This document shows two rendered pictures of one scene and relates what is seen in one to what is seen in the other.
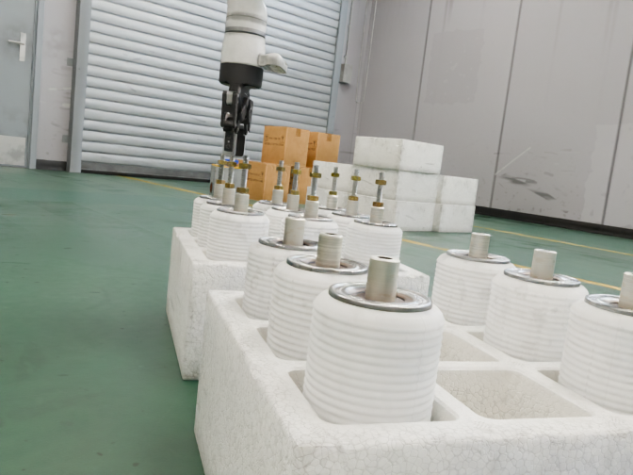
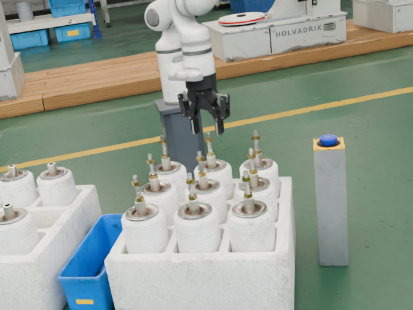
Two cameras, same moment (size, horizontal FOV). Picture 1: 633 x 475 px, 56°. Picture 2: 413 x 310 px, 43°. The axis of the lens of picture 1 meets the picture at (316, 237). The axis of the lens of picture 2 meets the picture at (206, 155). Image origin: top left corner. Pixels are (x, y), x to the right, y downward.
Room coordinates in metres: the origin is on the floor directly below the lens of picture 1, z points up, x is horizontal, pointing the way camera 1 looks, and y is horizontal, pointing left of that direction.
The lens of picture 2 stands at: (1.69, -0.91, 0.78)
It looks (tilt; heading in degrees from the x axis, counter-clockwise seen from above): 22 degrees down; 121
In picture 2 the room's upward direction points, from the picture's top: 8 degrees counter-clockwise
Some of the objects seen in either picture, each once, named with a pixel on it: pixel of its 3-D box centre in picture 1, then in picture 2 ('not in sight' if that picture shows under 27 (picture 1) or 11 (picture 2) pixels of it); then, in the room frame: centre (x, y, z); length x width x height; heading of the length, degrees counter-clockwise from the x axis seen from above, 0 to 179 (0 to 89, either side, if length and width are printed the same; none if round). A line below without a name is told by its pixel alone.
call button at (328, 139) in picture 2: not in sight; (328, 141); (1.35, 0.21, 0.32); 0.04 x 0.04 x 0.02
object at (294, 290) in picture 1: (316, 362); (22, 205); (0.54, -0.01, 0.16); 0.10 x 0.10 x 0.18
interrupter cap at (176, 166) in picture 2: (240, 212); (167, 168); (0.95, 0.13, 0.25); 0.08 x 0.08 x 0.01
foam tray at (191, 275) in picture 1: (283, 295); (212, 245); (1.10, 0.05, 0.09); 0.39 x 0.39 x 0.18; 18
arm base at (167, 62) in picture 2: not in sight; (174, 76); (0.75, 0.53, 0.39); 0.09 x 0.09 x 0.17; 41
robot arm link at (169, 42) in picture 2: not in sight; (167, 27); (0.75, 0.53, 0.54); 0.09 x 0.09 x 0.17; 81
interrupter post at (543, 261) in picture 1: (543, 266); not in sight; (0.61, -0.24, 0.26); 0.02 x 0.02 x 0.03
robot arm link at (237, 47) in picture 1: (254, 49); (193, 62); (1.06, 0.14, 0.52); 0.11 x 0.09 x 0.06; 85
